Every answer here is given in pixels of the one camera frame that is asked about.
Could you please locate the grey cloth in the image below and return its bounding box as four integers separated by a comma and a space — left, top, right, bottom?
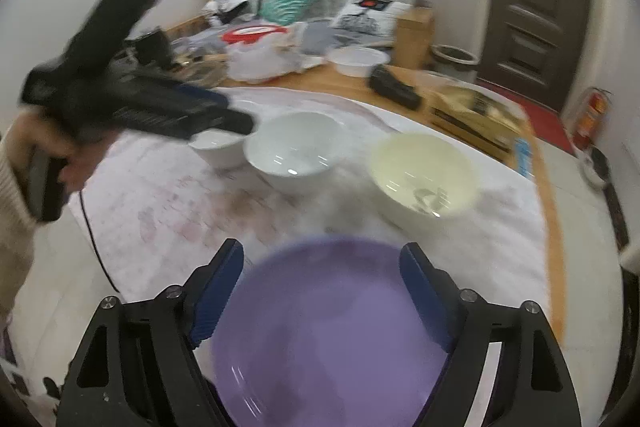
295, 21, 351, 58

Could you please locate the person's left forearm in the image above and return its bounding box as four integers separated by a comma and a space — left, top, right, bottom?
0, 134, 38, 323

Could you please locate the purple plate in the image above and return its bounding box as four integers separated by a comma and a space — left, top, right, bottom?
209, 234, 458, 427

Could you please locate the grey trash bin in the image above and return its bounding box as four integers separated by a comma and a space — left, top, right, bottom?
431, 44, 480, 82

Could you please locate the clear plastic bag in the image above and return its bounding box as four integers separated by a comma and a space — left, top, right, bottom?
226, 23, 321, 84

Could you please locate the small white bowl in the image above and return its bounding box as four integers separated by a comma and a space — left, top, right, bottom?
188, 129, 249, 170

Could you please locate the wooden side cabinet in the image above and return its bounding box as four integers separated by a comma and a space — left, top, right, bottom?
392, 7, 435, 68

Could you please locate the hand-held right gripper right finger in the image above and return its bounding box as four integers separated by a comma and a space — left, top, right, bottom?
399, 242, 584, 427

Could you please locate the cream bowl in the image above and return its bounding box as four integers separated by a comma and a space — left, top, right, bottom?
366, 133, 482, 233

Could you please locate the person's left hand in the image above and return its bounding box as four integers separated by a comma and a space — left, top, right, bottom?
9, 112, 121, 198

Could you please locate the white pot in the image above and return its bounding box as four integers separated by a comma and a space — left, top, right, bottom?
580, 146, 613, 188

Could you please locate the white tablecloth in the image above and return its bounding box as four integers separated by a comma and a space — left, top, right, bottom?
67, 87, 551, 338

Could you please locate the black remote control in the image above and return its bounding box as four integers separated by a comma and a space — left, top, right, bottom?
369, 65, 422, 110

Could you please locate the black cable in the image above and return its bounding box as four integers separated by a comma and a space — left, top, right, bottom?
77, 189, 123, 295

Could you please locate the large white bowl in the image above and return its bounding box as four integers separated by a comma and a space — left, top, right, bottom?
243, 111, 345, 194

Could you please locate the black and white printed pillow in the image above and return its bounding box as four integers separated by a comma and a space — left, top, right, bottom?
330, 0, 412, 38

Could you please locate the red doormat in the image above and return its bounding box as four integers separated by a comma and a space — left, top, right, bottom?
475, 79, 581, 155

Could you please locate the red rimmed lid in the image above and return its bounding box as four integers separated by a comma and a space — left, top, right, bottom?
222, 24, 291, 48

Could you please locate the cardboard box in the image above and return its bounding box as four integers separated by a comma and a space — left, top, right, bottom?
425, 82, 531, 158

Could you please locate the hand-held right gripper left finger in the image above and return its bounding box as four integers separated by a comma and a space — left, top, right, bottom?
58, 238, 245, 427

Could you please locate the white basin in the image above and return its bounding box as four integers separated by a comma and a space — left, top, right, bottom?
326, 46, 391, 78

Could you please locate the red fire extinguisher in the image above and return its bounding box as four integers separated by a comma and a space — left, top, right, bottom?
570, 88, 613, 152

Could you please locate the black device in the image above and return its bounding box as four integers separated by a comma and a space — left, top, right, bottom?
125, 26, 173, 70

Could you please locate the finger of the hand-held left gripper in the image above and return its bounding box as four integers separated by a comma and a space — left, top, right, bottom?
177, 88, 255, 142

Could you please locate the dark brown door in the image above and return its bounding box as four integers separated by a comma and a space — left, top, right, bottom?
476, 0, 596, 112

